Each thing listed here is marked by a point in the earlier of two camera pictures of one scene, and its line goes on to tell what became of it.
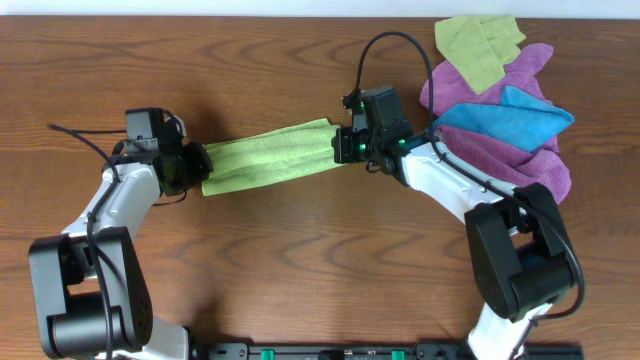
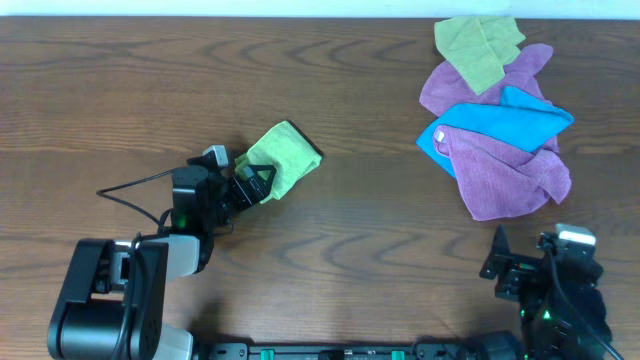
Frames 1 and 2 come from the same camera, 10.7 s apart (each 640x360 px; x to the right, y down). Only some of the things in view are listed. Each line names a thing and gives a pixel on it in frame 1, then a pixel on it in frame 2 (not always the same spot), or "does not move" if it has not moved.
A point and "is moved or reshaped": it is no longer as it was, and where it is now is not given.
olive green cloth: [481, 44] does not move
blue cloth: [523, 119] does not move
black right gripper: [341, 142] -> [516, 272]
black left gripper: [203, 165] -> [253, 183]
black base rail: [378, 350] does not move
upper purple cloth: [451, 88] does not move
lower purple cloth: [508, 162] does not move
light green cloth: [270, 155] is moved or reshaped
